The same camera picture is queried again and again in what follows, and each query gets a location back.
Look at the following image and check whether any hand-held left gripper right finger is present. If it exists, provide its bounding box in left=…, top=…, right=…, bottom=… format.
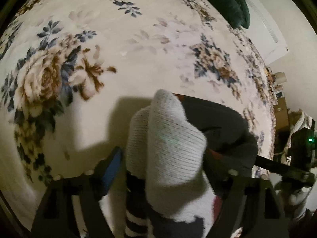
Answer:
left=215, top=169, right=289, bottom=238

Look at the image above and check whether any large cardboard box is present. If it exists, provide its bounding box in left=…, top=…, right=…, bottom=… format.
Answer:
left=273, top=98, right=291, bottom=132

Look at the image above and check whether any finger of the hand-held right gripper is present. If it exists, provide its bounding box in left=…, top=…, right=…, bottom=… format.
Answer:
left=255, top=155, right=291, bottom=177

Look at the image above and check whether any dark green pillow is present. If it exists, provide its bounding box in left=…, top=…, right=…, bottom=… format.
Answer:
left=183, top=0, right=250, bottom=29

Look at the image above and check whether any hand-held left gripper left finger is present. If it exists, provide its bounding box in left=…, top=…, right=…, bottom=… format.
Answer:
left=31, top=147, right=123, bottom=238

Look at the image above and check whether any white and black sock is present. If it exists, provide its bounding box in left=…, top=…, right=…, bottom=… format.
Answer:
left=124, top=89, right=259, bottom=238

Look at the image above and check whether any beige table lamp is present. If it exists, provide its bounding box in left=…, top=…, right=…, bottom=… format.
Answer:
left=274, top=72, right=288, bottom=84

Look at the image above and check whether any floral blanket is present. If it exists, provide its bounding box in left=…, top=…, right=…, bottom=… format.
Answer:
left=0, top=0, right=278, bottom=238

